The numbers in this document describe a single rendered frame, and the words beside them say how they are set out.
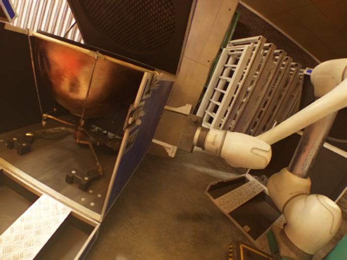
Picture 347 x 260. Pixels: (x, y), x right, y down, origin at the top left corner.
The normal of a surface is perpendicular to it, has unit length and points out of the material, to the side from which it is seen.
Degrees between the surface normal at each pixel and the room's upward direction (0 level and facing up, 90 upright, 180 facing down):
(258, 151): 64
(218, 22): 90
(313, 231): 88
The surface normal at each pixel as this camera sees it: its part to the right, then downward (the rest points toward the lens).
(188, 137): -0.33, -0.23
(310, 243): -0.57, 0.07
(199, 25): 0.18, 0.36
